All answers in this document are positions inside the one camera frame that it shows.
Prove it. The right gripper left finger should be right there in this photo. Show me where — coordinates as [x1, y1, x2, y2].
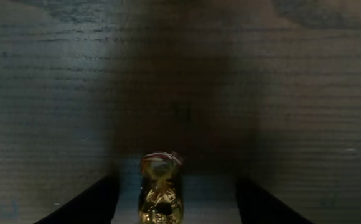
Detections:
[33, 175, 120, 224]

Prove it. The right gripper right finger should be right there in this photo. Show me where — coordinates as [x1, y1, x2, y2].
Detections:
[235, 177, 316, 224]

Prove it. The gold candy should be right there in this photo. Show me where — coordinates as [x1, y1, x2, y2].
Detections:
[138, 151, 184, 224]

